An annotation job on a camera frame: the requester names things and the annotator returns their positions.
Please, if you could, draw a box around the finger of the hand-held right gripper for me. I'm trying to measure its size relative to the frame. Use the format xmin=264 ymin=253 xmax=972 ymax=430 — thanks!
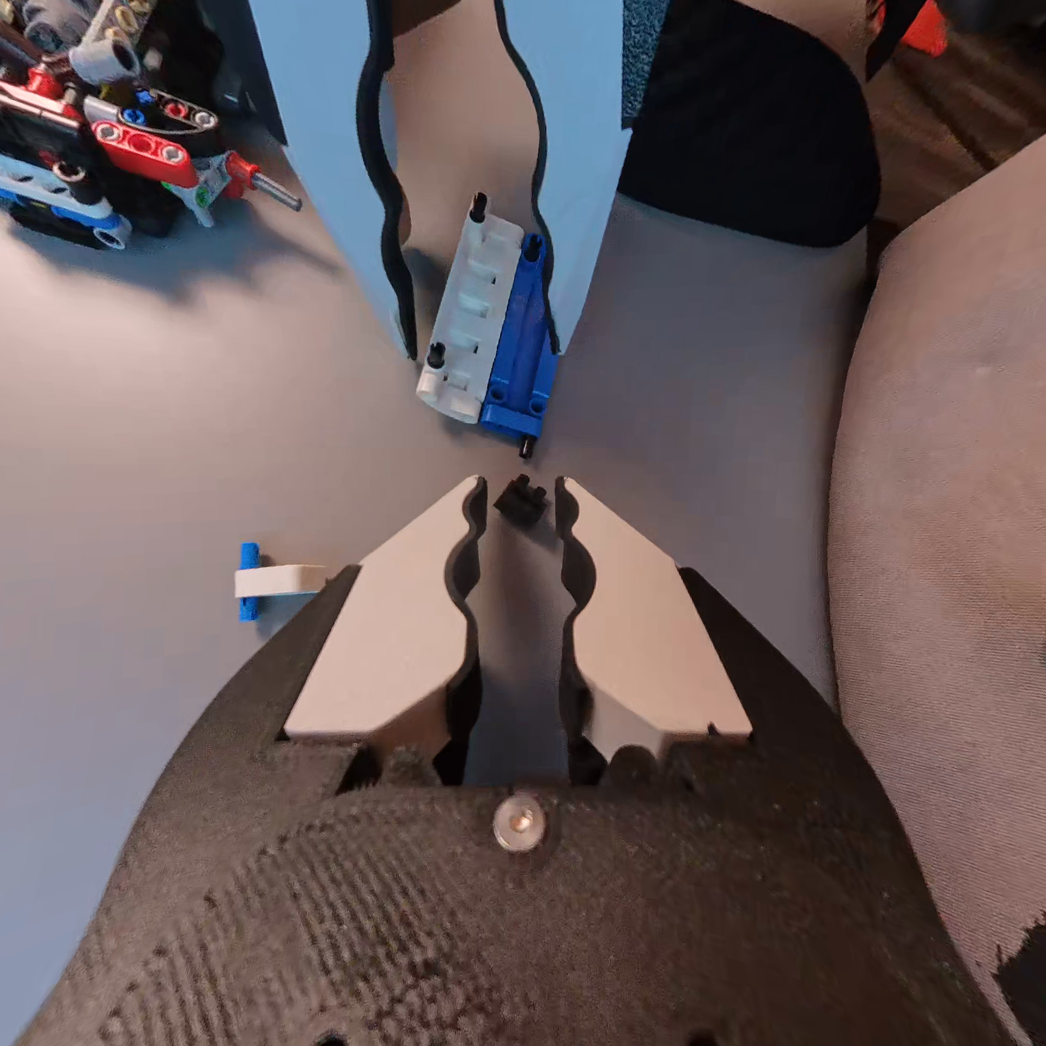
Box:
xmin=490 ymin=0 xmax=635 ymax=357
xmin=247 ymin=0 xmax=423 ymax=364

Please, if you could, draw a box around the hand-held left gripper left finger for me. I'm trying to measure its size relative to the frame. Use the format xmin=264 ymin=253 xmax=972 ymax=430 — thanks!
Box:
xmin=281 ymin=475 xmax=490 ymax=765

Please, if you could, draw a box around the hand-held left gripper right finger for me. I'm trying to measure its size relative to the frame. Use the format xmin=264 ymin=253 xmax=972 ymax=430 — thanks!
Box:
xmin=554 ymin=476 xmax=753 ymax=759

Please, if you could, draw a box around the small white lego connector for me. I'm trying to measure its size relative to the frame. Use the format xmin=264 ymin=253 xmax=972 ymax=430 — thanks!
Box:
xmin=234 ymin=541 xmax=330 ymax=624

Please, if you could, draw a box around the black lego connector block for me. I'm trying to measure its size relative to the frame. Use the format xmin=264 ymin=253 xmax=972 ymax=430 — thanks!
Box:
xmin=494 ymin=473 xmax=549 ymax=526

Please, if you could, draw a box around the blue and white lego panel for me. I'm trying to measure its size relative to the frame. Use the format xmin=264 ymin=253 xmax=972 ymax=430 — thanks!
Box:
xmin=414 ymin=191 xmax=562 ymax=459

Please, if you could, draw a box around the partly built lego car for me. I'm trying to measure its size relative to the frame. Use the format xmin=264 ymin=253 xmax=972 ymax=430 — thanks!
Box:
xmin=0 ymin=0 xmax=304 ymax=251

